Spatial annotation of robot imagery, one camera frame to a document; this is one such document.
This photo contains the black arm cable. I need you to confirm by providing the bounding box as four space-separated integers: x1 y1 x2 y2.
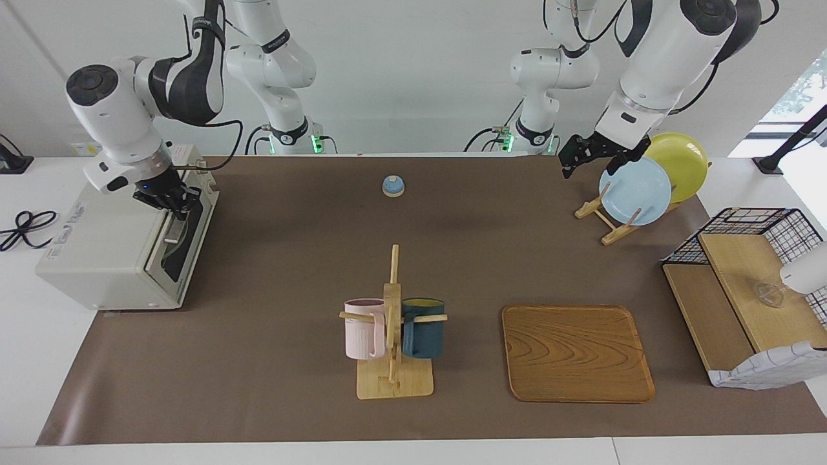
669 61 721 117
169 119 245 172

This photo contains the wooden mug tree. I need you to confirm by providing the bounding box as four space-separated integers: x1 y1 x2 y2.
339 243 448 400

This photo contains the brown table mat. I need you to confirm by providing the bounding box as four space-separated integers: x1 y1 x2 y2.
36 155 827 446

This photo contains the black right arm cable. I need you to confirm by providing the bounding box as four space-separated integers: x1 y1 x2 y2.
169 119 245 172

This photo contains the white checkered cloth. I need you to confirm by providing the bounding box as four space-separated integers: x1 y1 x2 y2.
707 341 827 390

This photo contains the coiled black cable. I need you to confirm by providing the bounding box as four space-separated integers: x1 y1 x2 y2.
0 210 60 253

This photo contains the dark blue mug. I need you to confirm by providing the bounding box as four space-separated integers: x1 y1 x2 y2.
401 297 446 360

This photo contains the black table mount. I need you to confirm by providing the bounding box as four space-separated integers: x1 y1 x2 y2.
0 134 34 175

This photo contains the yellow plate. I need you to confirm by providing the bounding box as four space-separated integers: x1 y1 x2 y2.
644 132 709 204

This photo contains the white rounded device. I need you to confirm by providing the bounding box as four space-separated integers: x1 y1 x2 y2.
780 242 827 295

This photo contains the oven glass door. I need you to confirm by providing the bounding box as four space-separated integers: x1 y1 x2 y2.
145 165 220 305

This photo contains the black wire basket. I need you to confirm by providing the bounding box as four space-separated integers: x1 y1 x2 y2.
662 207 827 324

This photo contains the wooden plate rack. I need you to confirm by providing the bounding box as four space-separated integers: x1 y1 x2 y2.
575 181 682 246

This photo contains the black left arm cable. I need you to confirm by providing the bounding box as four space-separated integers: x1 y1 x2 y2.
669 61 721 117

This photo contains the pink mug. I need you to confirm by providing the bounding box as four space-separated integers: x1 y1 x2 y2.
343 298 386 360

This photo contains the white toaster oven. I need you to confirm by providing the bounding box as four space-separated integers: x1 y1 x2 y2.
36 143 220 312

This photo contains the black clamp stand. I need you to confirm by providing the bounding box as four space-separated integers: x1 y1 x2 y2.
753 103 827 175

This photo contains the wooden tray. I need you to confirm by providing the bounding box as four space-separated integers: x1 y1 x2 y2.
502 305 656 404

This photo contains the light blue plate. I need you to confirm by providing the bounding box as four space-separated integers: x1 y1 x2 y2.
599 157 673 226

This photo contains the clear glass cup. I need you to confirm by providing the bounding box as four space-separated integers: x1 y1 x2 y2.
753 281 786 309

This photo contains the wooden two-level shelf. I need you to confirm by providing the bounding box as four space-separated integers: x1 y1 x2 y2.
662 232 827 388

